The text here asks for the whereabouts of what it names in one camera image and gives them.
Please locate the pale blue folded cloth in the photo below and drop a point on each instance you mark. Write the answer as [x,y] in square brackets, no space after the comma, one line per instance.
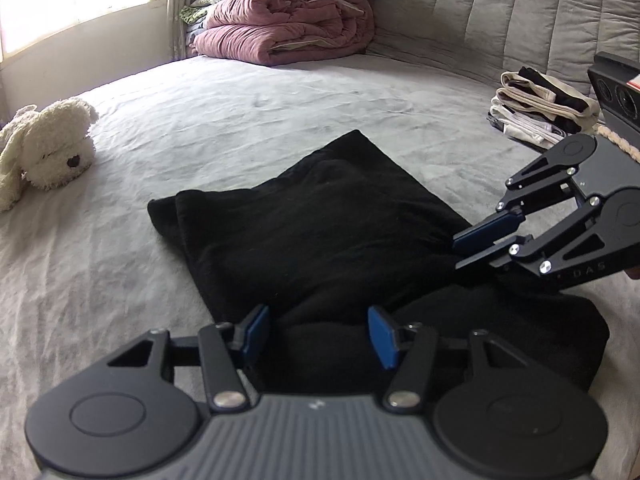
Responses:
[194,40]

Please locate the grey bed sheet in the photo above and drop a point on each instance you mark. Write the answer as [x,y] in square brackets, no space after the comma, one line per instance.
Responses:
[250,100]

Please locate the green floral folded cloth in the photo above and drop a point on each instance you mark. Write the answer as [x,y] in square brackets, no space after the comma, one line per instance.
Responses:
[200,10]

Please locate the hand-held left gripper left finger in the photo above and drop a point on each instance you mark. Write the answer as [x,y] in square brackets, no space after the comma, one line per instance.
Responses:
[257,332]

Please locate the pink folded quilt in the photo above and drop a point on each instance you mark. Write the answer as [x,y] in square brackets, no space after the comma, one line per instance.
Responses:
[290,25]

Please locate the black T-shirt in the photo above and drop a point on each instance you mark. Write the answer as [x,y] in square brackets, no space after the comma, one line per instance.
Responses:
[325,225]

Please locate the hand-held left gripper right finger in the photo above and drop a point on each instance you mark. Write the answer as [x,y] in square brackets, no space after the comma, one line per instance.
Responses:
[381,335]

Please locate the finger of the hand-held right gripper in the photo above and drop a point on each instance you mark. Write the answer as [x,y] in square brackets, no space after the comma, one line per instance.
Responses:
[487,232]
[525,252]

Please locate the grey quilted headboard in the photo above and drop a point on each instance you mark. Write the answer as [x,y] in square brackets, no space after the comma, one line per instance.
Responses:
[500,15]

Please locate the white plush dog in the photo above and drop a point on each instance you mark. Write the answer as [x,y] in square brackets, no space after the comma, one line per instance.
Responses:
[50,145]

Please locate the stack of folded clothes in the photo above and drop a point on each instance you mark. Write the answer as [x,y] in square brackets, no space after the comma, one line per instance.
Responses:
[540,105]

